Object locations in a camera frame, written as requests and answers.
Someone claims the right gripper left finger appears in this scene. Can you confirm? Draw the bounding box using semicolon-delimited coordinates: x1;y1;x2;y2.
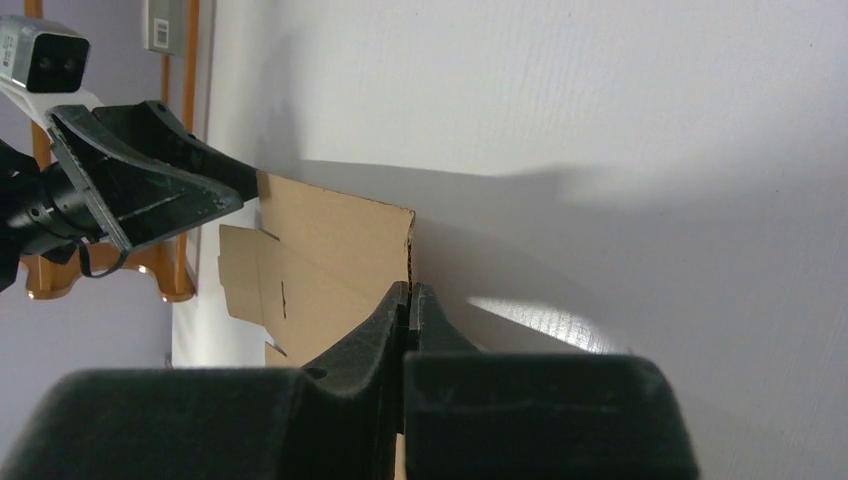
1;282;410;479

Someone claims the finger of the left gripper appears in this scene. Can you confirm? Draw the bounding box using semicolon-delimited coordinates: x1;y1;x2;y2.
92;101;258;202
48;105;244;252

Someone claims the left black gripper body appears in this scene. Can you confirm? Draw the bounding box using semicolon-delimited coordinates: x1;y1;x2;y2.
5;164;105;255

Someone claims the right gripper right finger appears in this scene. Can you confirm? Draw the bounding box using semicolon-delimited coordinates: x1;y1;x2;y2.
403;284;700;479

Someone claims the brown cardboard box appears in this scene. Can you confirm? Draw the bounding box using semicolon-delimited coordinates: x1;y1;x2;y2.
218;173;416;368

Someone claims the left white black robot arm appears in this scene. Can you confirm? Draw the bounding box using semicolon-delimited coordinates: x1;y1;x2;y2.
1;101;258;288

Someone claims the orange wooden rack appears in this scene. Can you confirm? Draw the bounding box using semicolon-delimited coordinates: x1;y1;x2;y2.
20;1;200;303

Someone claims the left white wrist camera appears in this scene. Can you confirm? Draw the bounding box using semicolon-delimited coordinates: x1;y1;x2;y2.
1;14;103;129

